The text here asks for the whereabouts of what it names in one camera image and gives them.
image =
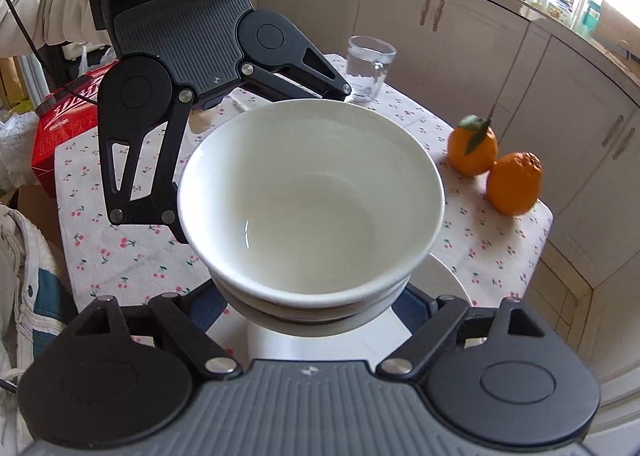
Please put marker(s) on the white jacket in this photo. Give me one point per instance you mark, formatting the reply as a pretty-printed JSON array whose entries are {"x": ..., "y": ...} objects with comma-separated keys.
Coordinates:
[{"x": 25, "y": 276}]

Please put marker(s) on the wooden cutting board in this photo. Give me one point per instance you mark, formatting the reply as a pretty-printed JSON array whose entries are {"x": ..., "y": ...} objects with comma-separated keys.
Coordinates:
[{"x": 617, "y": 21}]

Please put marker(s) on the white bowl pink flowers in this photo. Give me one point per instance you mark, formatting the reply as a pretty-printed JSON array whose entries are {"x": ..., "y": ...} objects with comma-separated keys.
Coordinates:
[
  {"x": 310, "y": 323},
  {"x": 310, "y": 216}
]

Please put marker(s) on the glass mug with water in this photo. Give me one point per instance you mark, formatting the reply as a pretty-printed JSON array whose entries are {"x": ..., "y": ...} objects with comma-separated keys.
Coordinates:
[{"x": 370, "y": 71}]

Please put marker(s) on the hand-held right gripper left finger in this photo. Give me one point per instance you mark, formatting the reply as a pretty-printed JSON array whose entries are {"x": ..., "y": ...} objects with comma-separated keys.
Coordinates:
[{"x": 207, "y": 311}]

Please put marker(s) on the red carton box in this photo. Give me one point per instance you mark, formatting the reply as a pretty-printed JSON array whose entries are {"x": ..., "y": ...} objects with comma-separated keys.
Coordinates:
[{"x": 60, "y": 136}]

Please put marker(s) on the white kitchen cabinets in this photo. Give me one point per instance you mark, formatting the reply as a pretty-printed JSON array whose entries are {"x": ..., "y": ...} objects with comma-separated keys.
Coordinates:
[{"x": 575, "y": 136}]

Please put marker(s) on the white plate fruit print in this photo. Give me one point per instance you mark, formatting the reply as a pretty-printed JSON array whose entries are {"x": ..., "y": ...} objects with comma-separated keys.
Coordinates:
[{"x": 325, "y": 348}]

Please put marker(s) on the bumpy orange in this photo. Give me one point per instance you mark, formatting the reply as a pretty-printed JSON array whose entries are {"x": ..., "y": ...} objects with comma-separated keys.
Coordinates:
[{"x": 515, "y": 186}]

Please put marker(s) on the cherry print tablecloth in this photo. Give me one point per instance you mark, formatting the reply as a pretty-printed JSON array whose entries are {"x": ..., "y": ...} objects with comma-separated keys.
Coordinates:
[{"x": 125, "y": 236}]

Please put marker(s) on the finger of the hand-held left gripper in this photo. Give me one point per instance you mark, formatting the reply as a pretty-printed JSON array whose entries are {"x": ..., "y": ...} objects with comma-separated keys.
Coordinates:
[
  {"x": 320, "y": 89},
  {"x": 145, "y": 216}
]

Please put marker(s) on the orange with green leaf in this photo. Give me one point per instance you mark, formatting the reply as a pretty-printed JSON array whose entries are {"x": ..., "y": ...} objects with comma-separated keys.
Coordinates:
[{"x": 472, "y": 156}]

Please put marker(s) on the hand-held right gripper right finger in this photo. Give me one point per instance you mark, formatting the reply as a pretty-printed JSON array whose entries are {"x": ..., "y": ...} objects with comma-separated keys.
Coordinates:
[{"x": 417, "y": 311}]

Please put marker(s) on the white plastic bag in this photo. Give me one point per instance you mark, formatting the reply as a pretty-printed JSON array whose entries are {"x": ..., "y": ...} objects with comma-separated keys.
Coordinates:
[{"x": 15, "y": 146}]

